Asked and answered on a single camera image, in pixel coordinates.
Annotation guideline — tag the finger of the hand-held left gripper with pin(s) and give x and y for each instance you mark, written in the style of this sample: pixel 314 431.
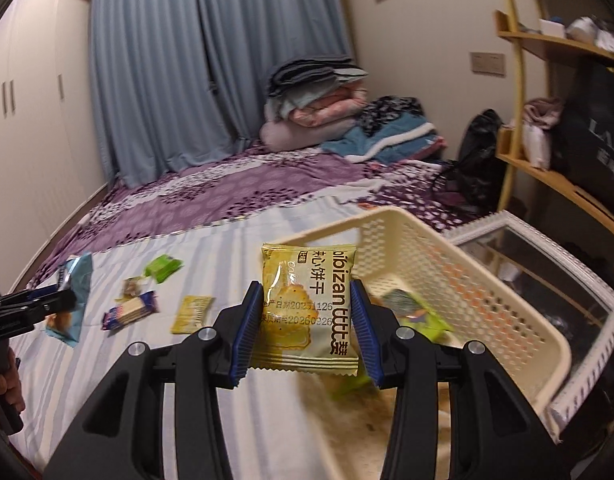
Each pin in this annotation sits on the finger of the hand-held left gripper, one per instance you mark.
pixel 42 292
pixel 37 312

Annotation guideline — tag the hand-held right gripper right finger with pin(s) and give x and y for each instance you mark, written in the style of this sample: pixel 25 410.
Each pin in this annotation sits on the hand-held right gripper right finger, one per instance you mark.
pixel 369 345

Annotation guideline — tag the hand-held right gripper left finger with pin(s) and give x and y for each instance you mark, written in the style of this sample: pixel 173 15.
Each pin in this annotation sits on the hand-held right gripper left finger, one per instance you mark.
pixel 243 340

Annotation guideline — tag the light blue snack packet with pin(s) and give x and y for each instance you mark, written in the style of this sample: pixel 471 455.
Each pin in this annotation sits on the light blue snack packet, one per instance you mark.
pixel 74 280

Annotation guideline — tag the dark teal snack packet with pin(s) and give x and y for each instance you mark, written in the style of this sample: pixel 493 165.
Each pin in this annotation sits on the dark teal snack packet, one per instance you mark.
pixel 402 302

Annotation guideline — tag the yellow biscuit packet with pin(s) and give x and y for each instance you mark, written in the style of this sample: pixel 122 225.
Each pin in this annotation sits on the yellow biscuit packet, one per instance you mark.
pixel 192 315
pixel 302 310

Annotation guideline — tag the small brown cookie packet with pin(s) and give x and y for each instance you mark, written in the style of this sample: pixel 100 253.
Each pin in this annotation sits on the small brown cookie packet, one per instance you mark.
pixel 132 286

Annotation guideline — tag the purple-ended cracker packet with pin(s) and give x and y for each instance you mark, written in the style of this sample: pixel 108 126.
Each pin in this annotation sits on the purple-ended cracker packet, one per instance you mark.
pixel 132 310

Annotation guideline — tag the small green snack packet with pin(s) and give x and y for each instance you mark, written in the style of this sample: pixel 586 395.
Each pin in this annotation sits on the small green snack packet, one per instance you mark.
pixel 163 267

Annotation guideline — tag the cream perforated plastic basket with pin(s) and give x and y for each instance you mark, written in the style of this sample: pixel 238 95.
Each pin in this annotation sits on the cream perforated plastic basket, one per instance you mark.
pixel 487 300

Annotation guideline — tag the person's left hand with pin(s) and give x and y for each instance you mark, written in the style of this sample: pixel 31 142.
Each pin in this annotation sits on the person's left hand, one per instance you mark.
pixel 9 392

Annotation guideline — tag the grey striped blanket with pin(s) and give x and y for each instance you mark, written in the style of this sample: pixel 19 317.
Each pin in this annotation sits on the grey striped blanket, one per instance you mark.
pixel 212 270

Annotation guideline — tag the purple floral bedsheet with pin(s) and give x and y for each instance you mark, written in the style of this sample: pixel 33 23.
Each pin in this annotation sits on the purple floral bedsheet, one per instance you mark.
pixel 212 195

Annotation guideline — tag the white wardrobe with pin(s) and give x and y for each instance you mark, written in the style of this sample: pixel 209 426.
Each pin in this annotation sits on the white wardrobe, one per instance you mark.
pixel 37 110

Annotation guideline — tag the blue fleece blanket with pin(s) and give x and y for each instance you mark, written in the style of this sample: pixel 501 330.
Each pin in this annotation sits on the blue fleece blanket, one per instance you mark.
pixel 377 145

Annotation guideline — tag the pink striped blanket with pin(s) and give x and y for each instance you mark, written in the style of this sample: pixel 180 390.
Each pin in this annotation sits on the pink striped blanket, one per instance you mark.
pixel 432 146

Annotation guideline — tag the black backpack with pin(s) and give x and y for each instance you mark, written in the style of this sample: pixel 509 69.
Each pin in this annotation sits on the black backpack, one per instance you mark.
pixel 479 160

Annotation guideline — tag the white framed mirror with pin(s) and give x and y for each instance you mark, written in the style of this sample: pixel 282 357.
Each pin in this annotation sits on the white framed mirror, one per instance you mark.
pixel 592 365

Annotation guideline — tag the leopard print cloth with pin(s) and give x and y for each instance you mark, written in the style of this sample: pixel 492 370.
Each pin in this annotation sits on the leopard print cloth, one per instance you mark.
pixel 387 112

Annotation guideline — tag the pink folded quilt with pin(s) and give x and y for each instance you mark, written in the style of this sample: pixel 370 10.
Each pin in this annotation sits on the pink folded quilt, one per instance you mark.
pixel 327 110

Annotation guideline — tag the pale green folded blanket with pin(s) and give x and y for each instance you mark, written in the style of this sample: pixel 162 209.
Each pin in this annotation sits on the pale green folded blanket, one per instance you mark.
pixel 302 100

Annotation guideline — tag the white plastic bag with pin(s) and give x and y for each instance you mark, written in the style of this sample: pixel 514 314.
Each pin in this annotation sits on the white plastic bag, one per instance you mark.
pixel 537 145

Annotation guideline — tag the blue curtain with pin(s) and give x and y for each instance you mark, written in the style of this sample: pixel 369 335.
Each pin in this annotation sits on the blue curtain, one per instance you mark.
pixel 187 60

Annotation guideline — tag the pink folded cloth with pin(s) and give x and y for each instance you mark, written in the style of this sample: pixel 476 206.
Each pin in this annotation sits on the pink folded cloth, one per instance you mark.
pixel 542 110

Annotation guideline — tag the black tote bag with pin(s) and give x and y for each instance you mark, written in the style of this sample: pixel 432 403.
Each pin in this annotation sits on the black tote bag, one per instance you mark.
pixel 592 135

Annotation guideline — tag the wooden shelf unit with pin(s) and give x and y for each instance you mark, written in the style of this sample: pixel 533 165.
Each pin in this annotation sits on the wooden shelf unit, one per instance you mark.
pixel 537 40

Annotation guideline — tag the small white box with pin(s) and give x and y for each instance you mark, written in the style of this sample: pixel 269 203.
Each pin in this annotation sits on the small white box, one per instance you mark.
pixel 553 28

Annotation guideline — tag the white sneaker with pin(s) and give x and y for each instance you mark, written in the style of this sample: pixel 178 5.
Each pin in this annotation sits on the white sneaker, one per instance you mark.
pixel 582 29

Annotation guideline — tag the white sneakers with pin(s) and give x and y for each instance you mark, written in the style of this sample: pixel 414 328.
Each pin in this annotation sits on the white sneakers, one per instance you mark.
pixel 612 42

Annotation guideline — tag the wall socket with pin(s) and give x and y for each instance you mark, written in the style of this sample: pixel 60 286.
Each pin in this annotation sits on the wall socket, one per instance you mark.
pixel 497 64
pixel 479 63

